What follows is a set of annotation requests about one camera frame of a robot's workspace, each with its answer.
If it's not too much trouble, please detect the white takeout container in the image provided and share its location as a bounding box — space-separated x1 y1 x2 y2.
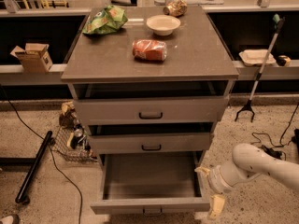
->
239 49 267 66

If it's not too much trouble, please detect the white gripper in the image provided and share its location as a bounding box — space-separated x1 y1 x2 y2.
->
194 161 239 219

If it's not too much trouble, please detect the yellow black tape measure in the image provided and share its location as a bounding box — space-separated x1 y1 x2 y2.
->
277 55 291 66

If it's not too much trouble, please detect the black floor cable left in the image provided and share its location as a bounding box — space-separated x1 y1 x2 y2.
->
0 84 84 224

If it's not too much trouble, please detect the grey drawer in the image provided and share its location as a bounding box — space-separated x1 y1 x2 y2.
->
91 151 209 216
89 122 214 154
74 81 228 125

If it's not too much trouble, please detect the wire basket with clutter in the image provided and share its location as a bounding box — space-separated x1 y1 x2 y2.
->
54 119 97 162

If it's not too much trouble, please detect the crushed orange soda can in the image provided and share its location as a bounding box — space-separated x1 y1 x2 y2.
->
132 39 167 62

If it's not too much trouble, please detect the grey drawer cabinet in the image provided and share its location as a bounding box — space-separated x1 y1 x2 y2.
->
61 5 240 161

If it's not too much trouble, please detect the grey middle drawer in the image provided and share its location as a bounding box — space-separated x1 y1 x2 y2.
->
89 122 214 154

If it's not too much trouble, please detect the black pole on floor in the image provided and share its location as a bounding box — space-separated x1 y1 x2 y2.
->
15 131 52 203

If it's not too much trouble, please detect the reacher grabber tool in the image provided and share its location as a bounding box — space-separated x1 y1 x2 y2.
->
235 14 285 121

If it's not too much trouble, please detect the grey bottom drawer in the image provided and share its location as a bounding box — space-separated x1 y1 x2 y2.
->
91 151 209 216

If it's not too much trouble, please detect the brown crumpled paper bag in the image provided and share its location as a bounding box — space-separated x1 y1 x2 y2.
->
59 101 75 128

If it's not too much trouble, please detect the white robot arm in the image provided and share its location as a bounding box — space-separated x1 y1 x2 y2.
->
194 143 299 219

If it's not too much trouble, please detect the grey top drawer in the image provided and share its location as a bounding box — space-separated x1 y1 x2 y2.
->
74 81 228 125

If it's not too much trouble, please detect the white bowl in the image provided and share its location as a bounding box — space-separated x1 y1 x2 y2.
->
146 15 180 36

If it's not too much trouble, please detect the black power adapter with cable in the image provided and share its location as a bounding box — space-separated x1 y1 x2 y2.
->
251 105 299 161

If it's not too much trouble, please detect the small cardboard box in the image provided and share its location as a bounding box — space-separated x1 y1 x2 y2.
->
10 43 52 74

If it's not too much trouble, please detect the green chip bag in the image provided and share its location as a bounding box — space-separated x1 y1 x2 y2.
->
82 5 128 35

